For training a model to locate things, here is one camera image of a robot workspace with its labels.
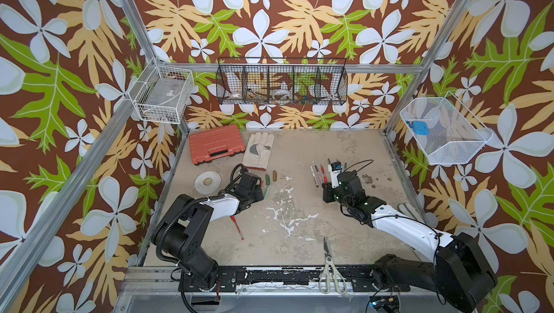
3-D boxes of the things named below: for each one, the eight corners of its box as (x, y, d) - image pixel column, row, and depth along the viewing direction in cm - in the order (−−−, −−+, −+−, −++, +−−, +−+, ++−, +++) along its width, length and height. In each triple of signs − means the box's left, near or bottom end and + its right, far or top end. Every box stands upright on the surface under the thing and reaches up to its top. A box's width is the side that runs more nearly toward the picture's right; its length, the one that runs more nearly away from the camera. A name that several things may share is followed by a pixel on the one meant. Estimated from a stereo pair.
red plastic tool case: (194, 165, 106) (191, 160, 103) (191, 138, 118) (188, 133, 114) (245, 152, 112) (244, 147, 108) (237, 128, 123) (236, 122, 120)
